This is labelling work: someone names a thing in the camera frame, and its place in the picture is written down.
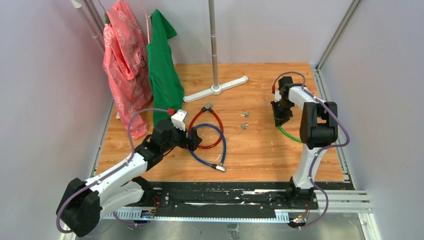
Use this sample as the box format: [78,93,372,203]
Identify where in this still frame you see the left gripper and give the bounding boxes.
[162,122,202,154]

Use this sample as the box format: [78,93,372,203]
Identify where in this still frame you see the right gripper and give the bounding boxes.
[271,99,294,126]

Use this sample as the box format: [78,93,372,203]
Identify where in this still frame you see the green cable lock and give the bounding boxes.
[277,126,302,143]

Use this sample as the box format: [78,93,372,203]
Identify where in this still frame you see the blue cable lock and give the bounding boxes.
[188,123,228,173]

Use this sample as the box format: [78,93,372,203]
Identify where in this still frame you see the red cable lock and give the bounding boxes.
[187,102,225,150]

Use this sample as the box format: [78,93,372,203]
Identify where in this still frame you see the blue lock silver keys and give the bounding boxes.
[240,123,249,130]

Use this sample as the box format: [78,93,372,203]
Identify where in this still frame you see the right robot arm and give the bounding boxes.
[270,76,338,209]

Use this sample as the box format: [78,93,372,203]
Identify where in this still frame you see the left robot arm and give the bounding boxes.
[55,119,202,237]

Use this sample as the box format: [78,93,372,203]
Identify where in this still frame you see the green t-shirt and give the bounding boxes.
[147,9,185,110]

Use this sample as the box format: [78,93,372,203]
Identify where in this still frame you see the white clothes rack stand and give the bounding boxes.
[183,0,249,103]

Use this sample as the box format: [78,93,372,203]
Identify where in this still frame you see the pink patterned garment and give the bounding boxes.
[103,0,153,139]

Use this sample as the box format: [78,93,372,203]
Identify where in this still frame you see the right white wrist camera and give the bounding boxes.
[272,85,282,103]

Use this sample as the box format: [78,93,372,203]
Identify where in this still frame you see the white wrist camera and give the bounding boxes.
[272,85,282,103]
[168,108,188,132]

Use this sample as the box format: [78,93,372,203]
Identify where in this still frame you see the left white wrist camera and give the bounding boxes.
[168,108,188,132]

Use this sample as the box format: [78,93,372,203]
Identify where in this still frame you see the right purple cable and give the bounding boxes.
[271,71,351,229]

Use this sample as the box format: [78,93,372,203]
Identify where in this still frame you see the purple cable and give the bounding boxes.
[271,71,351,229]
[55,107,175,235]

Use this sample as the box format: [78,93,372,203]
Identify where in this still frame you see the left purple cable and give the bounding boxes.
[55,107,175,235]

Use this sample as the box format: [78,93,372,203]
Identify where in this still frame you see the aluminium frame rail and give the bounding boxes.
[59,185,382,240]

